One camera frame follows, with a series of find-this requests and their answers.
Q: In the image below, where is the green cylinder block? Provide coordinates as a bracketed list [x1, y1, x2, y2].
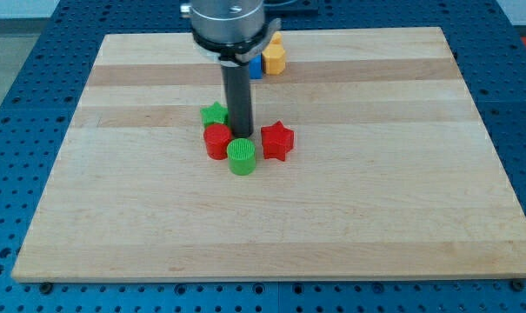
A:
[227, 138, 256, 176]

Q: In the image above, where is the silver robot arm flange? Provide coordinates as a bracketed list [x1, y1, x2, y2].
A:
[180, 0, 282, 67]

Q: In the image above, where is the yellow block behind arm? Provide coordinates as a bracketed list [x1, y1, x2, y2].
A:
[270, 31, 283, 44]

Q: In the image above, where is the red star block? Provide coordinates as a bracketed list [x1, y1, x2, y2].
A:
[261, 121, 295, 162]

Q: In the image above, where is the red cylinder block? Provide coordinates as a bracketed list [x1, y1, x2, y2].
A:
[203, 123, 232, 160]

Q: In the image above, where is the green star block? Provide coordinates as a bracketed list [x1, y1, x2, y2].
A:
[200, 102, 229, 128]

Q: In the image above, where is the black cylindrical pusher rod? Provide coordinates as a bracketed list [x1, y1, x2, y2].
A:
[221, 64, 253, 138]

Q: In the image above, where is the blue cube block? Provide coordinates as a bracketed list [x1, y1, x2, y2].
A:
[249, 54, 263, 80]

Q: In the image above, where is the yellow hexagon block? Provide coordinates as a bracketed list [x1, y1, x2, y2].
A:
[262, 43, 286, 75]

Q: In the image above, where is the light wooden board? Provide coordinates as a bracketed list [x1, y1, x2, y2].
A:
[11, 27, 526, 283]

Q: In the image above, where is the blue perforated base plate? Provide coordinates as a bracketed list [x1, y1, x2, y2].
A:
[0, 0, 526, 312]

